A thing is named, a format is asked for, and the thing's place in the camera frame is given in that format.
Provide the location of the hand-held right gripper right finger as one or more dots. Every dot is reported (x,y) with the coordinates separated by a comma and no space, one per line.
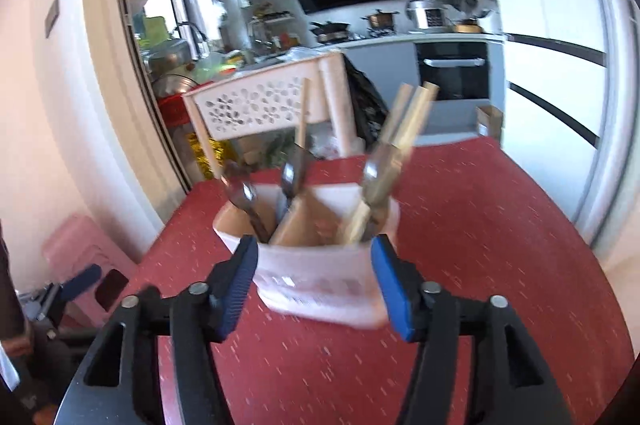
(390,290)

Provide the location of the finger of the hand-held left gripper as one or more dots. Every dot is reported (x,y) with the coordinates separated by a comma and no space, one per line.
(82,281)

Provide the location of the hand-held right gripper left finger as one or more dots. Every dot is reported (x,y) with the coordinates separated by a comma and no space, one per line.
(240,285)

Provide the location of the white plastic utensil holder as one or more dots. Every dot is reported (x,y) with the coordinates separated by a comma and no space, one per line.
(310,275)

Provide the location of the dark translucent spoon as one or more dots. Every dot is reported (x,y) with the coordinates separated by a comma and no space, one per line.
(292,177)
(377,172)
(247,200)

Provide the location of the wooden chopstick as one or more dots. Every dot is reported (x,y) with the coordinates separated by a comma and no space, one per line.
(407,130)
(303,115)
(400,115)
(417,115)

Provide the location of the pink plastic stool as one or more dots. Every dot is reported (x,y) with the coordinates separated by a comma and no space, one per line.
(75,245)

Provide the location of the dark cloth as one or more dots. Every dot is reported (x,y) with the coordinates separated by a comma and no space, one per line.
(7,280)

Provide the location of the gold foil bag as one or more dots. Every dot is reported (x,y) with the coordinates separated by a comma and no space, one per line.
(210,157)

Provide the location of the bag of green vegetables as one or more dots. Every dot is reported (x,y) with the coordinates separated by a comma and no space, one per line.
(277,150)

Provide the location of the white plastic bag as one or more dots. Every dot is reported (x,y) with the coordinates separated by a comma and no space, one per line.
(327,149)

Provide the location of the white flower-cutout storage cart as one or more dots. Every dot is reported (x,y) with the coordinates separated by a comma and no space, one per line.
(260,105)

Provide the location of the red plastic crate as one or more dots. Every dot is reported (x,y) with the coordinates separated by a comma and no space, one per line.
(172,112)

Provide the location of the black plastic bag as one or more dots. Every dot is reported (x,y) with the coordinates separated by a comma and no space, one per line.
(365,105)

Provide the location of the cardboard box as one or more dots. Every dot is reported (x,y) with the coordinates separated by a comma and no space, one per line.
(489,122)

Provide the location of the steel wok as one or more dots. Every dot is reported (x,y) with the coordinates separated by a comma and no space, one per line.
(175,86)

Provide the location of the black built-in oven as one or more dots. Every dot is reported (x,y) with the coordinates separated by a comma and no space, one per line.
(452,75)

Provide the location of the large steel pot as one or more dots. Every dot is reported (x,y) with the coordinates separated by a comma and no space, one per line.
(167,57)

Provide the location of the spice rack with bottles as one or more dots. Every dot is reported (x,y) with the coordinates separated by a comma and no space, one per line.
(272,30)

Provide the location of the steel kitchen faucet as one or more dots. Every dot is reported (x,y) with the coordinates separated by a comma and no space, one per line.
(192,30)

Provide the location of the black wok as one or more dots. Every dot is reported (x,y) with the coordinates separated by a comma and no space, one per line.
(330,30)

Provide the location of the silver electric pressure cooker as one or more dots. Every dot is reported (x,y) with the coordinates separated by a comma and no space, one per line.
(426,16)

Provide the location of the white refrigerator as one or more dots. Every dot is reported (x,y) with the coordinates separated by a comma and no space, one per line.
(545,30)

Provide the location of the grey wall switch plate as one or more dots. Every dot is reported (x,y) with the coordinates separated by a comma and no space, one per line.
(51,17)

